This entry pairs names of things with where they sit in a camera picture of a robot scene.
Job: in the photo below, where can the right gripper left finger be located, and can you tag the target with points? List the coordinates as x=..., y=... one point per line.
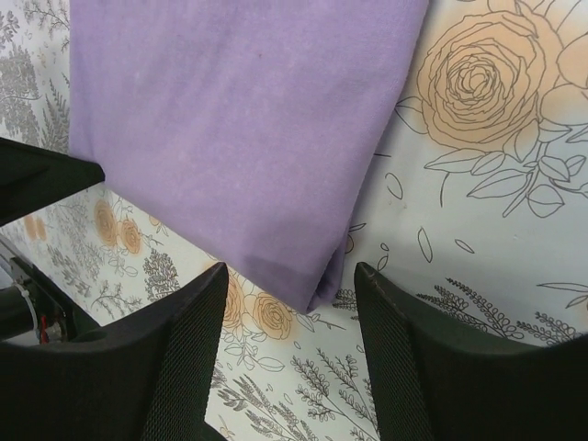
x=144, y=377

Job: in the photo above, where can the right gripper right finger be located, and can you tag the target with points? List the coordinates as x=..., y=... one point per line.
x=436, y=378

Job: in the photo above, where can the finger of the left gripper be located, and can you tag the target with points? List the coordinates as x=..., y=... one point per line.
x=33, y=178

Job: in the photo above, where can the purple t shirt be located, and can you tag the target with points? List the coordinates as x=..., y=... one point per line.
x=246, y=127

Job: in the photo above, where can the floral table mat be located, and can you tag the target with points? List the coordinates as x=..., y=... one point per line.
x=475, y=202

